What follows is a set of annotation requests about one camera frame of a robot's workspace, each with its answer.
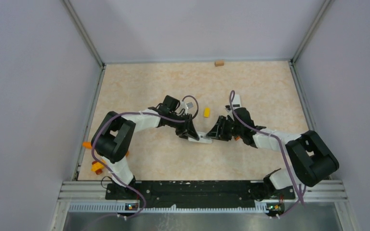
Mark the right aluminium frame post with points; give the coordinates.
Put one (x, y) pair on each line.
(312, 29)

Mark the white cable duct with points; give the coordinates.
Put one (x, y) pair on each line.
(129, 208)

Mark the orange cone toy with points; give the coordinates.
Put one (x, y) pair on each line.
(87, 145)

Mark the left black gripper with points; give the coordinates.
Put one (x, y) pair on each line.
(188, 125)

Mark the yellow block centre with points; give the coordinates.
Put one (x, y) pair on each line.
(206, 112)

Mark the aluminium frame post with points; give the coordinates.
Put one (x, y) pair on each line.
(83, 32)
(312, 29)

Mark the white remote control back up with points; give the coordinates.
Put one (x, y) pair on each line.
(235, 101)

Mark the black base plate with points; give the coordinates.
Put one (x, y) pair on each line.
(197, 193)

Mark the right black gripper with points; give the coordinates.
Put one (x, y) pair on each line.
(218, 131)

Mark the brown wooden block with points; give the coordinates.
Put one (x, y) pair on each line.
(219, 63)

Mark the yellow toy car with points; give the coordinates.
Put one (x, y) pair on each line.
(97, 167)

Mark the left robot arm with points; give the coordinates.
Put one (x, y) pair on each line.
(112, 139)

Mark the left aluminium frame post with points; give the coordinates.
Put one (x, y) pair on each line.
(83, 32)

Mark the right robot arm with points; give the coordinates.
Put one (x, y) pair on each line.
(307, 157)

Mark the white remote with buttons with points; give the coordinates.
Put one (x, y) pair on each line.
(201, 138)

